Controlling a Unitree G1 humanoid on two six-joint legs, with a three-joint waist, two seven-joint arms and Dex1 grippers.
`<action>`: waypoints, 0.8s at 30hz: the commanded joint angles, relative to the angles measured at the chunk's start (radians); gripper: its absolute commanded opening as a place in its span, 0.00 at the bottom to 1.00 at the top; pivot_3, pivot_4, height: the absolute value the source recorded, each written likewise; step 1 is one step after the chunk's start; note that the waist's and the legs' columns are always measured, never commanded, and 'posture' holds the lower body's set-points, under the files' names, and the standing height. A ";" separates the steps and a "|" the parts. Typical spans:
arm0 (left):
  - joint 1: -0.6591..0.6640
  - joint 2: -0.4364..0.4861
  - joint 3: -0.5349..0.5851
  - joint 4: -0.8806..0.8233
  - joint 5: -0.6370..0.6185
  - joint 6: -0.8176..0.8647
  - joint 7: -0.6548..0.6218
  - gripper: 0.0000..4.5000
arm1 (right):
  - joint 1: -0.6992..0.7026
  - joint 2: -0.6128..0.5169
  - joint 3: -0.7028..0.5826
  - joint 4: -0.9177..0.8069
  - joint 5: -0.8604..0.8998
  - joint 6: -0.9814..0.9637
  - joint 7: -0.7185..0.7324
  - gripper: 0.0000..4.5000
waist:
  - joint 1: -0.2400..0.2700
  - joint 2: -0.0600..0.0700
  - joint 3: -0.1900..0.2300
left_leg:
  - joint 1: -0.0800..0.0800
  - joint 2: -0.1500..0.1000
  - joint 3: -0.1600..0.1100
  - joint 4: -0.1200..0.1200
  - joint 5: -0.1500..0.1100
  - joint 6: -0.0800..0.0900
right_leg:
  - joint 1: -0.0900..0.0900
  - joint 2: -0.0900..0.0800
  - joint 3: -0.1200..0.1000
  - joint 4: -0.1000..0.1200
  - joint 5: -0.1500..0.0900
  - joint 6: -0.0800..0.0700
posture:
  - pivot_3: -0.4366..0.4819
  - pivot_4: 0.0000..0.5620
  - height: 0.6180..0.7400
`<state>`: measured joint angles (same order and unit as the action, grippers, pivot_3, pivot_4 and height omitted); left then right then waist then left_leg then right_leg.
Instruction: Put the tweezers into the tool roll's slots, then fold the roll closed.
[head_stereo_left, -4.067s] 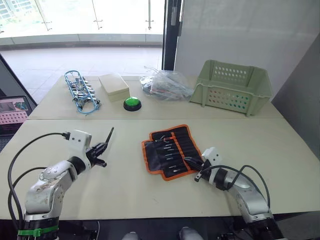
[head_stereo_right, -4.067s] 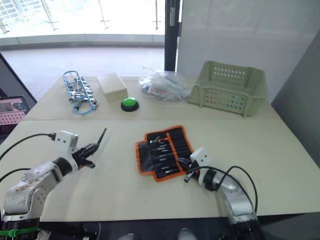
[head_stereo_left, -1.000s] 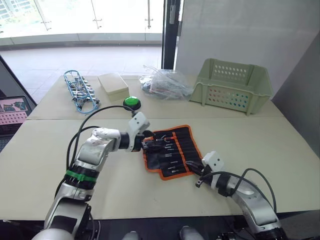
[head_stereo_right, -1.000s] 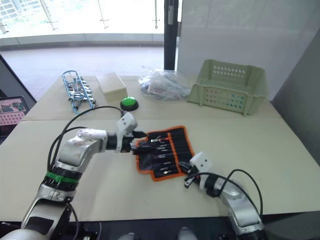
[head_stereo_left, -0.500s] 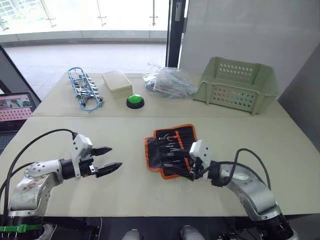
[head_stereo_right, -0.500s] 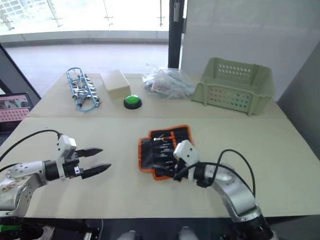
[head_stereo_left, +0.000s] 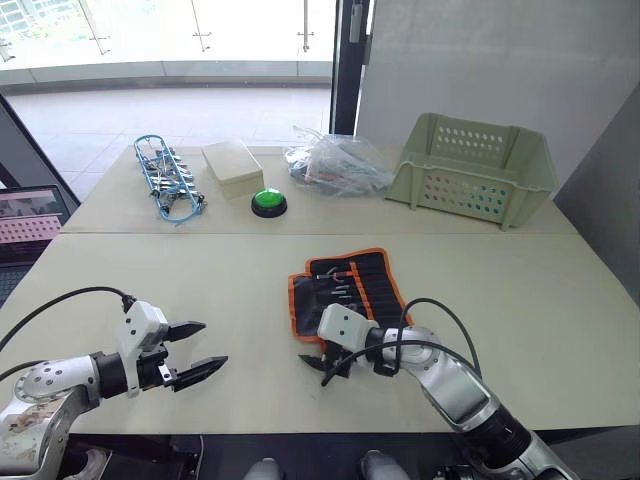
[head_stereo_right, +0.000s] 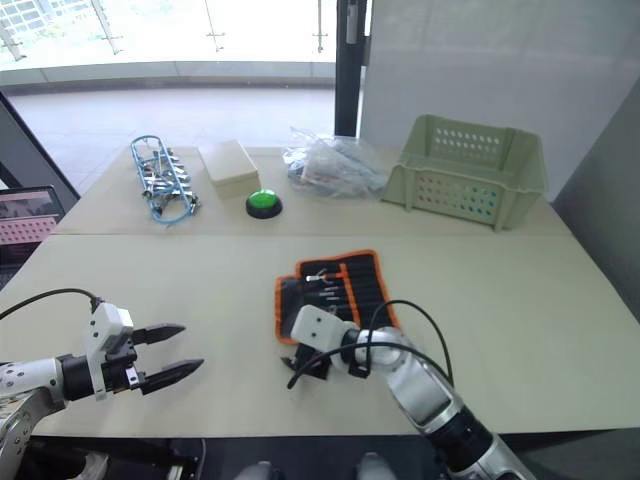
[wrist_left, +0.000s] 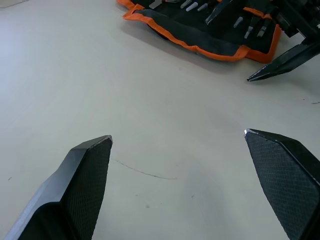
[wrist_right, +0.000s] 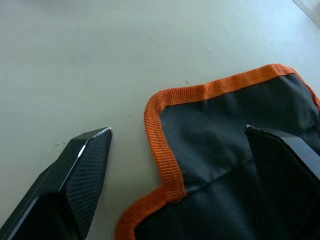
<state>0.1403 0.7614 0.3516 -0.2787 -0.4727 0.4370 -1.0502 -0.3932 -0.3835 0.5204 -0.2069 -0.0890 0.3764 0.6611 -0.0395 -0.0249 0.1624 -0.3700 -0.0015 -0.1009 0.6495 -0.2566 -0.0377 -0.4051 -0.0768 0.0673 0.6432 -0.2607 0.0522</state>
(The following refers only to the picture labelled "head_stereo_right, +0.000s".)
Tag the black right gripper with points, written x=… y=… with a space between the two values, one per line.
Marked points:
x=315 y=362

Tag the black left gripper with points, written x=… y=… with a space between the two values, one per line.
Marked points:
x=120 y=367

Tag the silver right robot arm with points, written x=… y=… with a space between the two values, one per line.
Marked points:
x=420 y=380

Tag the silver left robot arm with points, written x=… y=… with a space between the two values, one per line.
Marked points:
x=30 y=375

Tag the silver tweezers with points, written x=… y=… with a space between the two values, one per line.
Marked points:
x=316 y=276

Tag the black orange-trimmed tool roll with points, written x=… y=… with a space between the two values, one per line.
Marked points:
x=365 y=285

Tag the black equipment under table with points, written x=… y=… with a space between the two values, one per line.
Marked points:
x=185 y=462

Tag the green push button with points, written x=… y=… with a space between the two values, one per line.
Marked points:
x=263 y=200

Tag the beige rectangular box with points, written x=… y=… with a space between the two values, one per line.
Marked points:
x=230 y=165

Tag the clear plastic bag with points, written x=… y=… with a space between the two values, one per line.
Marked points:
x=335 y=165

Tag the pale green plastic basket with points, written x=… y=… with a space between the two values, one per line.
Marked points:
x=465 y=185

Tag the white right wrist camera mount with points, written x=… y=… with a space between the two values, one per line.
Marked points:
x=315 y=325

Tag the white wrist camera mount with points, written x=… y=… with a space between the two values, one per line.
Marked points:
x=315 y=325
x=107 y=320

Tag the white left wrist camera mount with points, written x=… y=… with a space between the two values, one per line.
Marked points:
x=107 y=320

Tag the dark slanted frame beam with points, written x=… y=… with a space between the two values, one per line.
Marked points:
x=35 y=150

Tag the dark door frame post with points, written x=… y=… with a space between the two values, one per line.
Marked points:
x=348 y=75

